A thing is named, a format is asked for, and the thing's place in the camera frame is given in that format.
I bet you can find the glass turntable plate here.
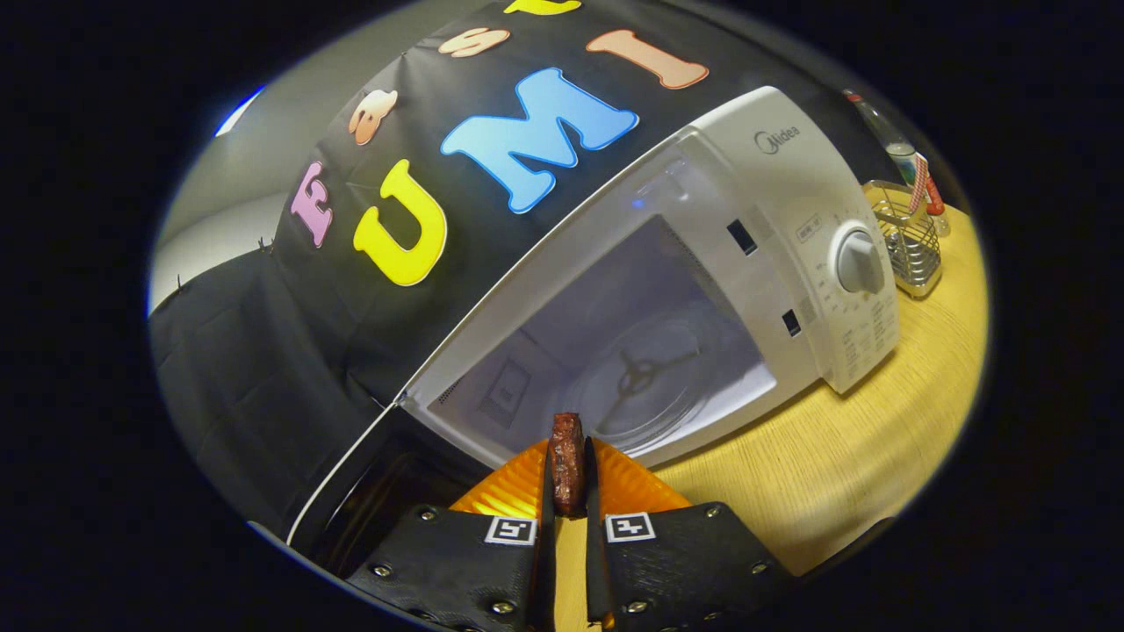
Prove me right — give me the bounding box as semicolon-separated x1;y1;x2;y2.
562;316;730;440

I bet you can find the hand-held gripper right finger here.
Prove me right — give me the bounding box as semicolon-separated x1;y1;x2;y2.
584;437;796;632

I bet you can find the clear plastic bottle red cap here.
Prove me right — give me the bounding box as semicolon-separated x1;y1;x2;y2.
843;88;951;238

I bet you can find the metal wire basket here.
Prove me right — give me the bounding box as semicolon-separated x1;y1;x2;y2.
863;179;943;299

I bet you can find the white toaster oven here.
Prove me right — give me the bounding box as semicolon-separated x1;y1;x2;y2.
285;85;901;571

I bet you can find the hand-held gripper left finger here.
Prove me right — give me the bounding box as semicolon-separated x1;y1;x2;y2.
347;437;556;632

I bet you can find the red checked paper straw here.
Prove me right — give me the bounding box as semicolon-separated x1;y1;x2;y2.
907;151;932;216

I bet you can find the dark red meat strip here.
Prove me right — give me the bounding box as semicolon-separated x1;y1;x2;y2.
550;413;587;517

